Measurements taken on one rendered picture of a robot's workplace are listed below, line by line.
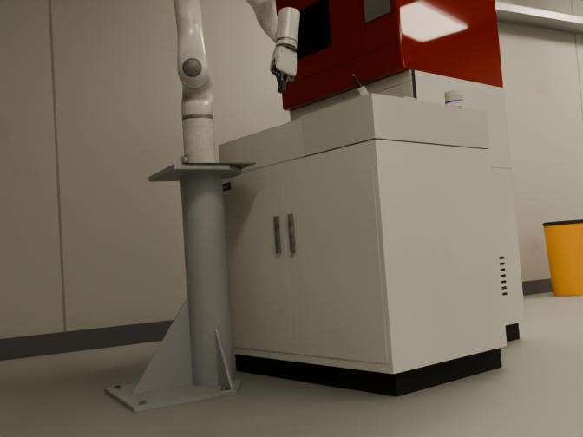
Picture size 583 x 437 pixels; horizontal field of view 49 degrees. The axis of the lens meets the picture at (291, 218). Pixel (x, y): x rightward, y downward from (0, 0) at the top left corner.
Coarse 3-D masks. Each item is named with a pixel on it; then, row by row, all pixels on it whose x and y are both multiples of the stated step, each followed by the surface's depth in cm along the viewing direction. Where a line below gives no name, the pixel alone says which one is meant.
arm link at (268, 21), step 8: (248, 0) 250; (256, 0) 248; (264, 0) 248; (256, 8) 251; (264, 8) 252; (272, 8) 257; (256, 16) 256; (264, 16) 256; (272, 16) 258; (264, 24) 258; (272, 24) 259; (272, 32) 259; (272, 40) 260
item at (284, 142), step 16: (272, 128) 245; (288, 128) 238; (224, 144) 271; (240, 144) 262; (256, 144) 254; (272, 144) 246; (288, 144) 238; (224, 160) 271; (240, 160) 262; (256, 160) 254; (272, 160) 246
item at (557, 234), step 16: (544, 224) 541; (560, 224) 526; (576, 224) 522; (560, 240) 526; (576, 240) 521; (560, 256) 527; (576, 256) 521; (560, 272) 528; (576, 272) 521; (560, 288) 529; (576, 288) 522
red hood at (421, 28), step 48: (288, 0) 328; (336, 0) 301; (384, 0) 277; (432, 0) 287; (480, 0) 311; (336, 48) 301; (384, 48) 278; (432, 48) 284; (480, 48) 307; (288, 96) 329
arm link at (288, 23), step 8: (288, 8) 250; (280, 16) 250; (288, 16) 249; (296, 16) 250; (280, 24) 249; (288, 24) 248; (296, 24) 250; (280, 32) 248; (288, 32) 248; (296, 32) 250; (296, 40) 249
